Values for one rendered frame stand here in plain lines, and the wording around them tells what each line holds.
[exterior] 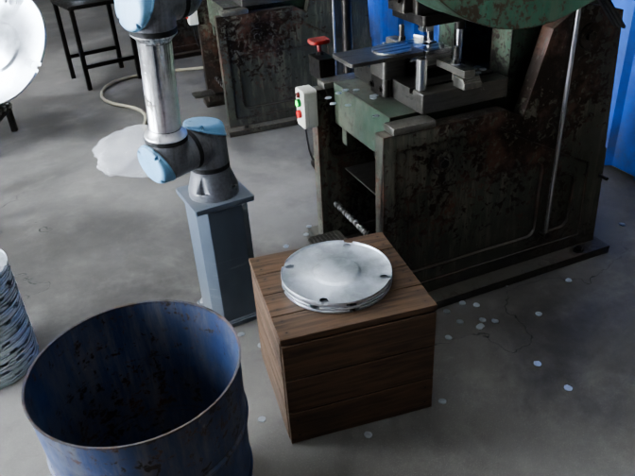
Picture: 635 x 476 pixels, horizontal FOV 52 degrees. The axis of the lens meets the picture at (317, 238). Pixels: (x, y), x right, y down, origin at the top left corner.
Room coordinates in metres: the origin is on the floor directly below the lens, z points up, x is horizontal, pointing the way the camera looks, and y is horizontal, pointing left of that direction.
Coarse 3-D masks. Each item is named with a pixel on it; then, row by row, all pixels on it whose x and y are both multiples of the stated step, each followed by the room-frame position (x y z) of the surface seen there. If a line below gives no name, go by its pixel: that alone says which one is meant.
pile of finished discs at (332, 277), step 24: (288, 264) 1.46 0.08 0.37; (312, 264) 1.44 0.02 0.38; (336, 264) 1.42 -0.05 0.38; (360, 264) 1.42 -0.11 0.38; (384, 264) 1.42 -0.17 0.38; (288, 288) 1.34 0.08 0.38; (312, 288) 1.33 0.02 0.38; (336, 288) 1.32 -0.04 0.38; (360, 288) 1.32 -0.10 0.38; (384, 288) 1.31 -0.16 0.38; (336, 312) 1.26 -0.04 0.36
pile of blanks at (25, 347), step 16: (0, 288) 1.53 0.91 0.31; (16, 288) 1.60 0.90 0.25; (0, 304) 1.51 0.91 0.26; (16, 304) 1.58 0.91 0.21; (0, 320) 1.50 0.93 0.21; (16, 320) 1.54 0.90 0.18; (0, 336) 1.48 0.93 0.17; (16, 336) 1.52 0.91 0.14; (32, 336) 1.59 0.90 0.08; (0, 352) 1.47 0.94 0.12; (16, 352) 1.50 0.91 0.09; (32, 352) 1.57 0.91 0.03; (0, 368) 1.46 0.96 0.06; (16, 368) 1.48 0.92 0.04; (0, 384) 1.44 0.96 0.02
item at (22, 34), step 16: (0, 0) 1.71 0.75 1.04; (0, 16) 1.69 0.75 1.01; (16, 16) 1.67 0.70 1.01; (32, 16) 1.65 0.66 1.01; (0, 32) 1.65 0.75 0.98; (16, 32) 1.64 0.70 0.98; (32, 32) 1.62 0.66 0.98; (0, 48) 1.63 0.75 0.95; (16, 48) 1.61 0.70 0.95; (32, 48) 1.60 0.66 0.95; (0, 64) 1.60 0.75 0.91; (16, 64) 1.59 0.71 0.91; (0, 80) 1.58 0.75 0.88; (16, 80) 1.57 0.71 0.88; (0, 96) 1.56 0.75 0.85
